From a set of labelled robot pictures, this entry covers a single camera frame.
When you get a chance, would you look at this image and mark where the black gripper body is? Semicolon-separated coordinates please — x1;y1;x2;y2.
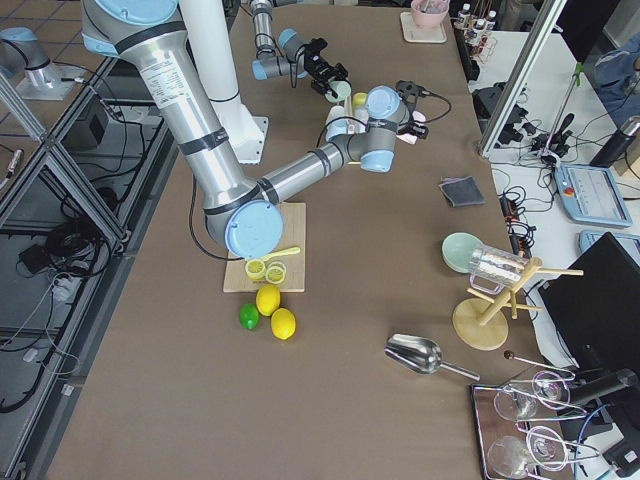
395;80;427;134
303;37;349;88

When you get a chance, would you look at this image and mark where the mint green cup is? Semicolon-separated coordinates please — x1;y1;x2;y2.
325;80;351;103

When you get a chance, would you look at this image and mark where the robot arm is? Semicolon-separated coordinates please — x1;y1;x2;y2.
81;1;426;259
248;0;352;103

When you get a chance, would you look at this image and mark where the yellow cup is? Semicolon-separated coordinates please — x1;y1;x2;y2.
351;92;367;112

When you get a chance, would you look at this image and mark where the cream tray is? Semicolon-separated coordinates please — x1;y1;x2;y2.
400;12;447;44

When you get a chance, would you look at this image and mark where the pink bowl with ice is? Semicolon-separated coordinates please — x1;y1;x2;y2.
411;0;450;28

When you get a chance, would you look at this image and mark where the grey folded cloth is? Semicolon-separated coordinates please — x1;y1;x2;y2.
438;176;485;208

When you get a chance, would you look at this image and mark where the green bowl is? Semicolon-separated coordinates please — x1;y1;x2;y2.
441;232;483;274

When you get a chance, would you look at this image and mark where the yellow plastic knife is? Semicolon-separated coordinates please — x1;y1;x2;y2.
262;246;301;261

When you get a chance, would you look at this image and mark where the lemon slice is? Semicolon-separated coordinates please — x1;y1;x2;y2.
244;259;267;281
265;262;287;285

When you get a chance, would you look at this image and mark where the glass mug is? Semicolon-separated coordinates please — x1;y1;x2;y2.
468;245;528;295

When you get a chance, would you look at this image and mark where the teach pendant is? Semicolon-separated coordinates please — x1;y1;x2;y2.
554;164;633;228
578;230;640;263

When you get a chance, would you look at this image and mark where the wooden cutting board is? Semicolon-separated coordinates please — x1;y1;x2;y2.
222;202;307;293

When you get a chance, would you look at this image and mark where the yellow lemon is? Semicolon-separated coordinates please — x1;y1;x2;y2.
270;308;297;340
256;284;281;317

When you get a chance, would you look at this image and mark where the black thermos bottle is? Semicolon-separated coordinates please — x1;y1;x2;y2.
589;115;640;168

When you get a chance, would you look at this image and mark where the green lime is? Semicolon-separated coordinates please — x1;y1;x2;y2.
239;303;260;331

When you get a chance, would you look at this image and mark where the wooden mug tree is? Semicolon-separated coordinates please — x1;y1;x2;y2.
452;257;584;351

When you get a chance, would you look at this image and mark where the metal scoop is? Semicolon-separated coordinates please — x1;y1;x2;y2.
384;333;480;381

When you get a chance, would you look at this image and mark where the black monitor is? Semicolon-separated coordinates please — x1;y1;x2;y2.
539;233;639;372

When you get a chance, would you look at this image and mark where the wine glass rack tray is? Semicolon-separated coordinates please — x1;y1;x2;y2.
471;369;600;479

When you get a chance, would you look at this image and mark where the white wire cup holder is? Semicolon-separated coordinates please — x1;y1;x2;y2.
323;94;369;141

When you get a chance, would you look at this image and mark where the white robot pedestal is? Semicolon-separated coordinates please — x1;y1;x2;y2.
179;0;268;164

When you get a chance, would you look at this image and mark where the aluminium frame post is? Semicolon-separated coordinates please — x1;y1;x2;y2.
478;0;567;159

